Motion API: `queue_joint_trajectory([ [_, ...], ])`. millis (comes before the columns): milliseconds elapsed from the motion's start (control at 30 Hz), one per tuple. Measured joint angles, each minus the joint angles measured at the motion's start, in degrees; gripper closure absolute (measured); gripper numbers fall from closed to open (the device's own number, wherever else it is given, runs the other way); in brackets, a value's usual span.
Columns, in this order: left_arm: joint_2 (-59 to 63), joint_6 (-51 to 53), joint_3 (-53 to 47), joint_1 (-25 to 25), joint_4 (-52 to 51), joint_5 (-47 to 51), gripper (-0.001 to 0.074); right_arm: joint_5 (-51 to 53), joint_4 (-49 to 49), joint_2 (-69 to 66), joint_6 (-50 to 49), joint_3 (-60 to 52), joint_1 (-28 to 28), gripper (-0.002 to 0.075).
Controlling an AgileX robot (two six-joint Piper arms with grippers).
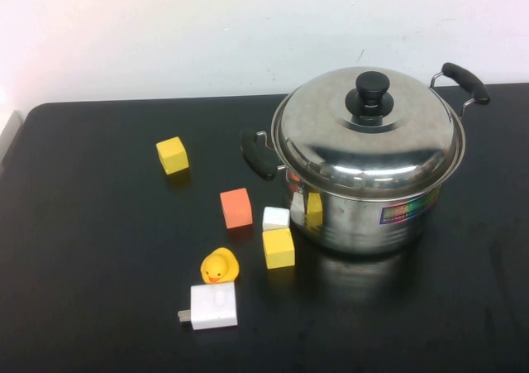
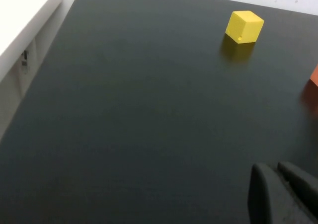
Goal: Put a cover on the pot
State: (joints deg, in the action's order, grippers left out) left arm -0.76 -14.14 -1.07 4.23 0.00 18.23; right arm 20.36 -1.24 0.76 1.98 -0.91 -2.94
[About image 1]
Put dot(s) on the steel pot lid black knob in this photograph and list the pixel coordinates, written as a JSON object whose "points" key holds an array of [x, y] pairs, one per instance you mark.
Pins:
{"points": [[330, 133]]}

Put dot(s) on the orange foam cube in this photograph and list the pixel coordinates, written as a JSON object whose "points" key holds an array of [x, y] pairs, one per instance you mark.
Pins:
{"points": [[236, 208]]}

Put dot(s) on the white foam cube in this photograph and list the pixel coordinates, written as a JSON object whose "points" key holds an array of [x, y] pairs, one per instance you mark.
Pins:
{"points": [[276, 218]]}

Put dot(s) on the yellow foam cube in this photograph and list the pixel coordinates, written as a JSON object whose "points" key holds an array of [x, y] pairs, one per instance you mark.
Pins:
{"points": [[172, 156], [278, 249]]}

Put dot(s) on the yellow rubber duck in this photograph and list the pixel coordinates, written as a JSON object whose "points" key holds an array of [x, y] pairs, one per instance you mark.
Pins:
{"points": [[220, 267]]}

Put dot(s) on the white plug charger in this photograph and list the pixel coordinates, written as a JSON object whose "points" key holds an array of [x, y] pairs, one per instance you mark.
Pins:
{"points": [[215, 307]]}

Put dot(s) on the white side ledge panel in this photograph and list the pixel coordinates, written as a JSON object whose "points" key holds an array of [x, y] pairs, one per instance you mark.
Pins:
{"points": [[8, 135]]}

